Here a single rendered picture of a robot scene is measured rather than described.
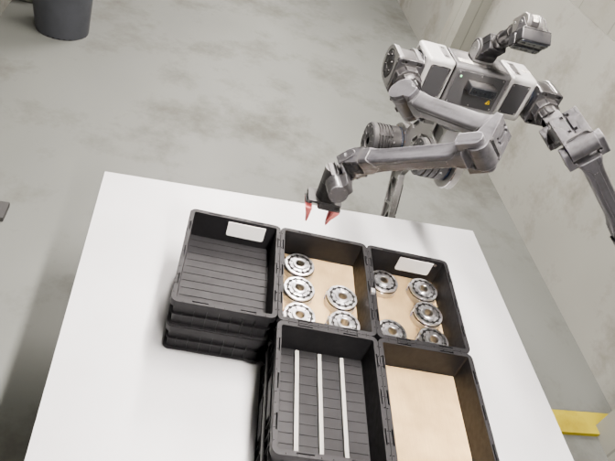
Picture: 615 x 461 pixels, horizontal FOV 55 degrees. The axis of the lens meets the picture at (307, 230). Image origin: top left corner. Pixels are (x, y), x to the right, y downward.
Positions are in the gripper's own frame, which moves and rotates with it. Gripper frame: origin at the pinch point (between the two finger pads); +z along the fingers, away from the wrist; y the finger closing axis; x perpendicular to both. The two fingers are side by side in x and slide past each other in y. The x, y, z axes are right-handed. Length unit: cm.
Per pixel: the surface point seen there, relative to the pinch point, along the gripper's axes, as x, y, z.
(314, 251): 8.3, 5.4, 19.6
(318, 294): -7.8, 7.4, 23.6
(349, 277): 2.2, 18.6, 23.3
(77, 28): 286, -142, 87
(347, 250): 8.0, 16.1, 16.2
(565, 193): 149, 185, 54
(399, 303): -5.7, 35.9, 23.6
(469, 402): -45, 49, 20
